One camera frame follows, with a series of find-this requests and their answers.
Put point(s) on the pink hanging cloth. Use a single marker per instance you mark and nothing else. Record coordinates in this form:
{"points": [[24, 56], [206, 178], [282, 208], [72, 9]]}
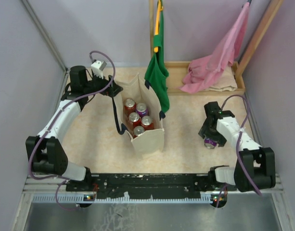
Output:
{"points": [[204, 72]]}

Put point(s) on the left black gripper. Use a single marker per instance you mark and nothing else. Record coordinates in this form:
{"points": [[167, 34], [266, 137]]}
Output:
{"points": [[113, 89]]}

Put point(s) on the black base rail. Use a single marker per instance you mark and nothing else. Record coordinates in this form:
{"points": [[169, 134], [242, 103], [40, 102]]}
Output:
{"points": [[145, 186]]}

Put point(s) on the purple soda can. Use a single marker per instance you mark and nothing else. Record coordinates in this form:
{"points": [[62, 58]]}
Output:
{"points": [[142, 109], [209, 143]]}

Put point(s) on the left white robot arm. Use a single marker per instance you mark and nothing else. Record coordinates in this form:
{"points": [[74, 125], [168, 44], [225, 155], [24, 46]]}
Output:
{"points": [[44, 151]]}

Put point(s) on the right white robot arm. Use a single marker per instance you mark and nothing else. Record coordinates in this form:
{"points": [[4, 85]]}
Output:
{"points": [[255, 166]]}

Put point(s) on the red soda can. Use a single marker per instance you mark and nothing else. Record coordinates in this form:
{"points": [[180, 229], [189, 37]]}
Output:
{"points": [[147, 122], [129, 106], [134, 120], [137, 131]]}

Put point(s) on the wooden tray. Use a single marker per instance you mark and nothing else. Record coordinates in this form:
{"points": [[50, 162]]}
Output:
{"points": [[178, 70]]}

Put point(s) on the green hanging shirt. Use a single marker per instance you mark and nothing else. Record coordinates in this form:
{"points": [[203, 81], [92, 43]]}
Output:
{"points": [[157, 74]]}

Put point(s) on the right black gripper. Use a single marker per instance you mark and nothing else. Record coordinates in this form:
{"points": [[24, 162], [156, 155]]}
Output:
{"points": [[204, 132]]}

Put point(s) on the cream canvas tote bag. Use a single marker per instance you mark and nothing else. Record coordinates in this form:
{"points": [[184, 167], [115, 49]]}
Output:
{"points": [[151, 141]]}

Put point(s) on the beige folded cloth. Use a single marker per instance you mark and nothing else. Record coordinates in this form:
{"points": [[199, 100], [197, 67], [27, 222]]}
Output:
{"points": [[225, 83]]}

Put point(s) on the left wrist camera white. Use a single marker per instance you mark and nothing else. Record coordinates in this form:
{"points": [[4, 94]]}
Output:
{"points": [[97, 68]]}

